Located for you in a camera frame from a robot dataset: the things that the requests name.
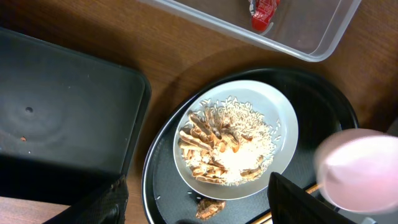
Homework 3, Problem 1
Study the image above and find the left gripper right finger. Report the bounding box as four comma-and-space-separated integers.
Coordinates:
267, 172, 354, 224

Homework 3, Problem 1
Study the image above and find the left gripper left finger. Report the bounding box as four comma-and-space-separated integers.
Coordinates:
44, 175, 129, 224

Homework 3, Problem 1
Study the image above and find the pink shallow bowl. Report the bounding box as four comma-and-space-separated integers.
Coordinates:
314, 129, 397, 214

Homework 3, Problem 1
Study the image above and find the red snack wrapper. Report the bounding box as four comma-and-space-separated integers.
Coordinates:
249, 0, 280, 32

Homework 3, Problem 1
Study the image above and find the brown walnut shell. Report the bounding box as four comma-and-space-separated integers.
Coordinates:
195, 198, 226, 220

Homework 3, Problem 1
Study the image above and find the grey plate with rice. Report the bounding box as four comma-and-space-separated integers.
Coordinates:
173, 80, 299, 200

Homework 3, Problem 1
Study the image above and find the black rectangular tray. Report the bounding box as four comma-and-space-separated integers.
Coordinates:
1, 29, 151, 205

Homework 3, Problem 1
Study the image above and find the clear plastic bin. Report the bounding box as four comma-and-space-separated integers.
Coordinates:
148, 0, 361, 62

